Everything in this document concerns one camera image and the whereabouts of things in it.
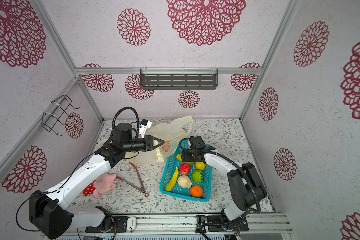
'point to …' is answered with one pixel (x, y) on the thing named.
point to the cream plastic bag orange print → (170, 133)
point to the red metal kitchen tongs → (142, 189)
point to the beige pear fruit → (184, 181)
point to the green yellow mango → (180, 157)
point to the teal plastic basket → (191, 180)
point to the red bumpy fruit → (185, 169)
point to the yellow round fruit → (200, 165)
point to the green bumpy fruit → (197, 176)
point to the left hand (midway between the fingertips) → (163, 144)
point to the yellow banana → (172, 180)
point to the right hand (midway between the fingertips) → (186, 154)
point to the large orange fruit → (196, 191)
